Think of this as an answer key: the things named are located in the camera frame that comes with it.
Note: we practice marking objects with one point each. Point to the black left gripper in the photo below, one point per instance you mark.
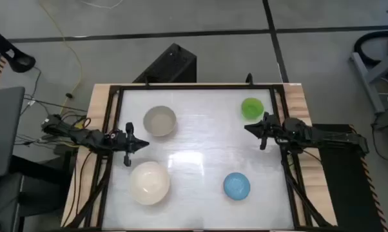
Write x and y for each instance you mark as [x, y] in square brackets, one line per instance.
[123, 141]

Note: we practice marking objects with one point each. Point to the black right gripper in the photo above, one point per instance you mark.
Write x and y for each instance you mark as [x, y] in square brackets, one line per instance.
[271, 129]

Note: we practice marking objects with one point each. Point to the small green bowl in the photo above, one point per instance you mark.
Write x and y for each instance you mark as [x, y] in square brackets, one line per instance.
[252, 108]

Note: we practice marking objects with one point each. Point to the blue bowl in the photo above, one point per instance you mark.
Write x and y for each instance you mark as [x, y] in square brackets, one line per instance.
[236, 186]

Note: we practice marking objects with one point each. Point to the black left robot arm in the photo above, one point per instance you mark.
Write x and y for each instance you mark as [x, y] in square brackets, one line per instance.
[91, 138]

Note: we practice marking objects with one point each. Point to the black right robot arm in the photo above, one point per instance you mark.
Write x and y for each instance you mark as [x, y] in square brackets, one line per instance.
[326, 135]

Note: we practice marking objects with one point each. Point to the orange patterned bowl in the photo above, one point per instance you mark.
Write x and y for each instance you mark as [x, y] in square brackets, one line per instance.
[159, 120]

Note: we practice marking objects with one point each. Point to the large white bowl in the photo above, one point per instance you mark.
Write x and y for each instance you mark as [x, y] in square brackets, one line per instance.
[149, 183]

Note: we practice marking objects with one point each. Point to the small black clamp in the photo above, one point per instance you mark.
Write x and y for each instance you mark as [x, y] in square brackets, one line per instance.
[146, 82]
[249, 79]

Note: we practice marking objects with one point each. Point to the black computer tower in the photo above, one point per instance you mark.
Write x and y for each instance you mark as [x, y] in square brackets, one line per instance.
[171, 64]

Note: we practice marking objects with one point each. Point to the grey metal stand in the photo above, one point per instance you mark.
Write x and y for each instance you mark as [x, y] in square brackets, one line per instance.
[369, 75]

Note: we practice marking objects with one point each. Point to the grey flat panel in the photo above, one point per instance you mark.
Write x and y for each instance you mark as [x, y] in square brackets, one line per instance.
[4, 129]

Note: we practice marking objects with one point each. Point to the black metal table frame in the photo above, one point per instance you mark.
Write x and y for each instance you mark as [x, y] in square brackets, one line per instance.
[197, 87]

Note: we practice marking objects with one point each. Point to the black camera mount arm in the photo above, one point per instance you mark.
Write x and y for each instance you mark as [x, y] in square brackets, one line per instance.
[20, 61]

